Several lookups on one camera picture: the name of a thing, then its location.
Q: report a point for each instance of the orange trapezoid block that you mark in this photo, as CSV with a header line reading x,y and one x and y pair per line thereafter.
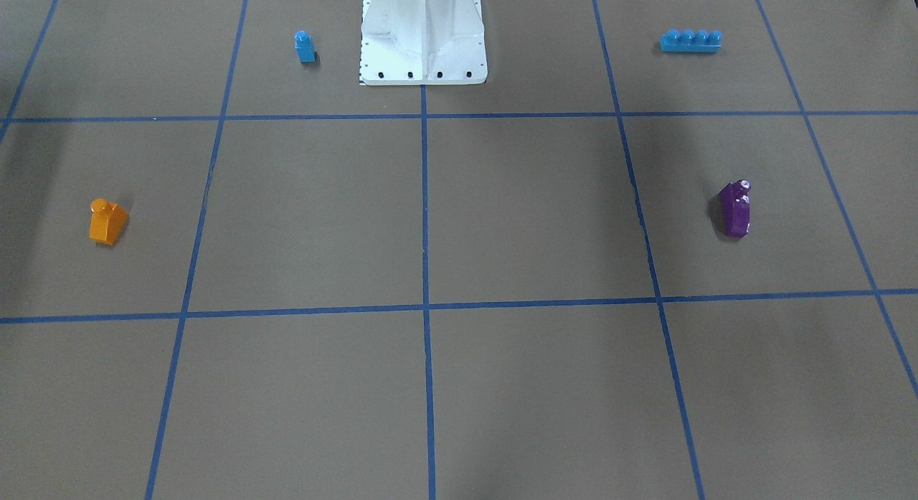
x,y
108,221

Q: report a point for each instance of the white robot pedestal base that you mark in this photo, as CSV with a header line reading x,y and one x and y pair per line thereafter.
x,y
422,42

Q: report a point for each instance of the long blue studded brick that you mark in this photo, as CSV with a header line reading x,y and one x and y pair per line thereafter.
x,y
689,41

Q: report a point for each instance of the small blue block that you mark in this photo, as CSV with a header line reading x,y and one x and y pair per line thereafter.
x,y
304,47

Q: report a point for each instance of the purple trapezoid block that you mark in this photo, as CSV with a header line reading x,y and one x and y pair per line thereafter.
x,y
735,208

